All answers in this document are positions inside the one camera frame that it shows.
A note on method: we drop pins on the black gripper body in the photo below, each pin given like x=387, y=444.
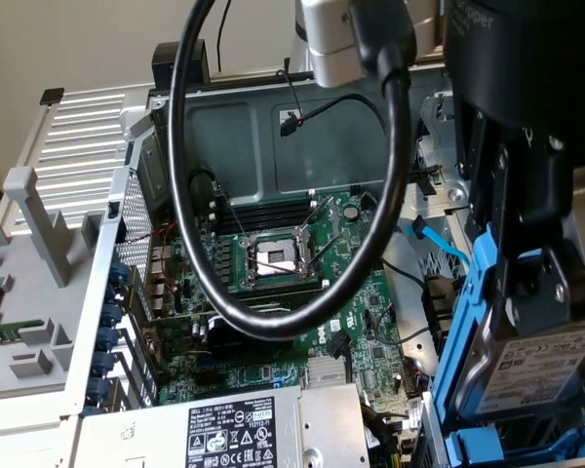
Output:
x=526, y=58

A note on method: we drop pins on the hard disk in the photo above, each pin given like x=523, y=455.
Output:
x=541, y=365

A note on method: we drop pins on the empty blue disk carrier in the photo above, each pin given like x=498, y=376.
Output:
x=468, y=446

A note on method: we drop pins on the grey metal drive cage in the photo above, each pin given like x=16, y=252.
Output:
x=439, y=127

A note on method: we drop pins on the round coin battery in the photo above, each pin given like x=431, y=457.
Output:
x=351, y=211

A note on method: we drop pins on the open grey PC case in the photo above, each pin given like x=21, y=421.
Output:
x=322, y=161

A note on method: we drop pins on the metal socket cover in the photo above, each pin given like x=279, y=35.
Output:
x=322, y=219

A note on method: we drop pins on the metal locking lever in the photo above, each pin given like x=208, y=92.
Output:
x=231, y=214
x=326, y=251

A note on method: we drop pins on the green Dell motherboard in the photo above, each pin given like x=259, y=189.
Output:
x=351, y=292

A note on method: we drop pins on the black RAM slot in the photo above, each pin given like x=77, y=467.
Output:
x=268, y=209
x=265, y=223

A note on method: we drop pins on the CPU socket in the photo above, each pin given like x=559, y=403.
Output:
x=273, y=256

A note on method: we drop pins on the silver chipset heat sink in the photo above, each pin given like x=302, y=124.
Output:
x=326, y=373

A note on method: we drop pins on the black graphics card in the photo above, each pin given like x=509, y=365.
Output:
x=253, y=351

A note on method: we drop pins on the black box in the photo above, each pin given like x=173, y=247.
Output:
x=166, y=63

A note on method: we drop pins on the grey power supply unit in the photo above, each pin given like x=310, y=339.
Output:
x=175, y=429

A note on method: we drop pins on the grey plastic parts rack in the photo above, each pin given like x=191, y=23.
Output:
x=34, y=292

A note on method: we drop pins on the green RAM stick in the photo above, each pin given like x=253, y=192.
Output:
x=10, y=333

